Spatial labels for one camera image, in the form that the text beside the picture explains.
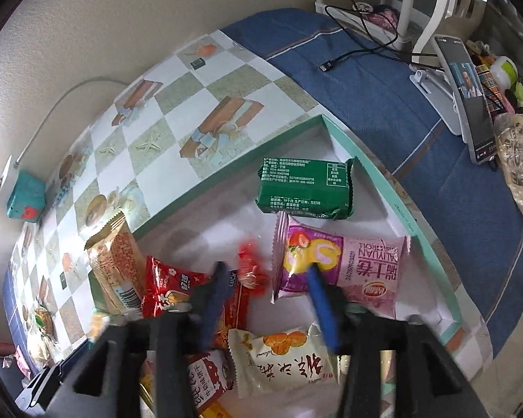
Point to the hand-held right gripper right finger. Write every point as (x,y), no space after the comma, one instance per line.
(322,309)

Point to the white power strip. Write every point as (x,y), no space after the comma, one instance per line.
(2,178)

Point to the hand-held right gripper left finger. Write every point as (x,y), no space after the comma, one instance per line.
(213,305)

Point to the small teal box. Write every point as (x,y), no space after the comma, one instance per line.
(26,196)

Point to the blue cloth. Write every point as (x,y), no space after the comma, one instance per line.
(375,109)

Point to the small red candy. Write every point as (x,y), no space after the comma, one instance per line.
(248,270)

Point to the black smartphone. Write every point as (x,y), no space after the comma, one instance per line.
(475,113)

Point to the teal cardboard box tray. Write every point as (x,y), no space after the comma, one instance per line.
(226,226)

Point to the dark red snack packet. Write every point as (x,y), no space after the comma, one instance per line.
(209,379)

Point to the pink wrapper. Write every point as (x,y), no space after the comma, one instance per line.
(24,361)

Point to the white lattice frame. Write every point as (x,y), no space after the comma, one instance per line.
(444,0)

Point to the green white bottle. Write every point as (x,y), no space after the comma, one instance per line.
(504,72)

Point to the red cartoon snack packet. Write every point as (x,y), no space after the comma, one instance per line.
(165,287)

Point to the green snack packet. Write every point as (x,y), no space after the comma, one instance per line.
(305,187)

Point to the yellow snack packet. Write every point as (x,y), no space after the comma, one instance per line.
(147,383)

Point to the pink snack packet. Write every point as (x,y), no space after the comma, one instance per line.
(366,265)

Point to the tan biscuit packet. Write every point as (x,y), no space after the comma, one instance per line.
(117,261)

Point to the clear bag of bread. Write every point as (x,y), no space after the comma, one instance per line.
(518,161)

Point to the orange red snack packet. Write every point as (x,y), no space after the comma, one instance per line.
(233,313)

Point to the white snack packet orange print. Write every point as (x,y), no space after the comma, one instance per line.
(279,365)

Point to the pink cloth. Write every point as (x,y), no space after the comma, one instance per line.
(383,17)

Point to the white phone stand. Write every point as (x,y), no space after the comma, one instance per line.
(436,91)

